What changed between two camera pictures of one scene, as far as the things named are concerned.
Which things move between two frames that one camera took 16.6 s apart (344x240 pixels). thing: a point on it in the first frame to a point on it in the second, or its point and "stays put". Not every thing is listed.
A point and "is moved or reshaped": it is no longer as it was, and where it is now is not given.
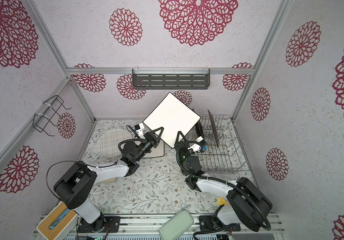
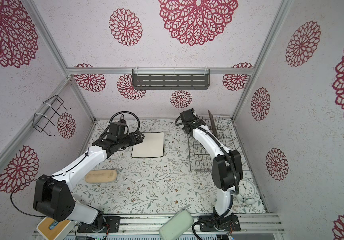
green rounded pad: x=177 y=226 stays put
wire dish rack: x=224 y=152 stays put
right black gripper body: x=186 y=158 to x=201 y=123
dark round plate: x=214 y=128 stays put
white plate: x=174 y=116 is moved or reshaped
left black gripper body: x=145 y=146 to x=128 y=140
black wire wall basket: x=40 y=121 stays put
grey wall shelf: x=167 y=78 stays put
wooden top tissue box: x=59 y=224 stays put
